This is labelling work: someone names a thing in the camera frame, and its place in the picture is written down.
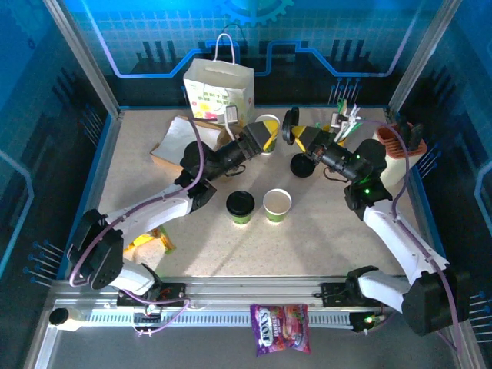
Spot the beige holder with orange top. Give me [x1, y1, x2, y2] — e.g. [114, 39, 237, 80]
[378, 122, 428, 189]

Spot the aluminium frame post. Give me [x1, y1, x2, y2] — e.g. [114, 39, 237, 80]
[41, 0, 123, 118]
[386, 0, 451, 116]

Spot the floral paper gift bag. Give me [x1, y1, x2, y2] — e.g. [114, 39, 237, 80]
[182, 33, 256, 128]

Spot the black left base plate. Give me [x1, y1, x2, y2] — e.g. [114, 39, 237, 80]
[116, 283, 188, 308]

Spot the green paper coffee cup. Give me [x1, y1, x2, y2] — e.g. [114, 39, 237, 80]
[262, 188, 293, 224]
[225, 190, 255, 226]

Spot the white bottle black cap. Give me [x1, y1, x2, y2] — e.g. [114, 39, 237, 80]
[48, 307, 88, 332]

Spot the white slotted cable duct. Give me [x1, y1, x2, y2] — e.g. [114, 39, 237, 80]
[82, 309, 354, 330]

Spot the black plastic cup lid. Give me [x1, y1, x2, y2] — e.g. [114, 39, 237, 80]
[281, 106, 301, 146]
[225, 190, 255, 216]

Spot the yellow snack packet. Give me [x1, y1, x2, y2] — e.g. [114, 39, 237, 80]
[122, 232, 158, 251]

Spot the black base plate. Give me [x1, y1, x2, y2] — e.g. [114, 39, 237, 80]
[116, 283, 188, 308]
[320, 282, 392, 308]

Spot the black handle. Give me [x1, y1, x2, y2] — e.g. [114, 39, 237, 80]
[407, 122, 425, 151]
[395, 115, 411, 149]

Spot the small controller board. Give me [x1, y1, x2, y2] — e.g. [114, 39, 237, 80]
[132, 303, 162, 322]
[351, 311, 387, 334]

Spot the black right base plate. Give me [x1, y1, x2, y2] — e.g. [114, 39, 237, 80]
[320, 282, 392, 308]

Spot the purple Fox's candy bag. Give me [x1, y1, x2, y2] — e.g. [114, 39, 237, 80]
[249, 303, 311, 357]

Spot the flat white paper bag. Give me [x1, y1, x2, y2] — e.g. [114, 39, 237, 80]
[165, 116, 224, 162]

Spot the stack of green paper cups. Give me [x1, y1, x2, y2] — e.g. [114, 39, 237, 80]
[254, 114, 281, 155]

